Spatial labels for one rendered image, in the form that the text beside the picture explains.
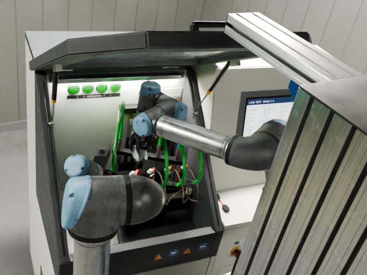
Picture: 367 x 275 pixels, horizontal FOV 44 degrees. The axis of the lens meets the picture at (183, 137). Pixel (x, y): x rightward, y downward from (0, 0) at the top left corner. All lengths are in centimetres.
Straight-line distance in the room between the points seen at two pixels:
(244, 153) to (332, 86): 57
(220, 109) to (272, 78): 28
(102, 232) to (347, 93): 59
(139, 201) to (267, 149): 48
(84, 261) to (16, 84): 295
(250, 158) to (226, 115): 71
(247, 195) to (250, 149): 87
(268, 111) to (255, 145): 81
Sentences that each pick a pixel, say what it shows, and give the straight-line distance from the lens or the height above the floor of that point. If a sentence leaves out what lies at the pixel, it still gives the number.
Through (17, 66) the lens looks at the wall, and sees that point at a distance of 387.
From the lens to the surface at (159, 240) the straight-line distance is 192.
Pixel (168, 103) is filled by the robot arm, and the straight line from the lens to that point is 159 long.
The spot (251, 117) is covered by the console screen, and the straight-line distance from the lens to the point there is 210.
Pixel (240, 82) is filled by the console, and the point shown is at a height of 149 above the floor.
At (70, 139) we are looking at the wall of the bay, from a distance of 211.
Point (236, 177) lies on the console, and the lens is 219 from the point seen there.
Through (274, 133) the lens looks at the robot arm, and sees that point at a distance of 141.
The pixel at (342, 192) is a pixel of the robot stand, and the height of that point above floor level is 192.
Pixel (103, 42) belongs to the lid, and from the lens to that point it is 109.
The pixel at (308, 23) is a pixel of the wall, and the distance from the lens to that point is 341.
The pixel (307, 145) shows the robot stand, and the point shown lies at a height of 195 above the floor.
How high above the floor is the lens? 234
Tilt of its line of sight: 33 degrees down
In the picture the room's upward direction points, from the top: 12 degrees clockwise
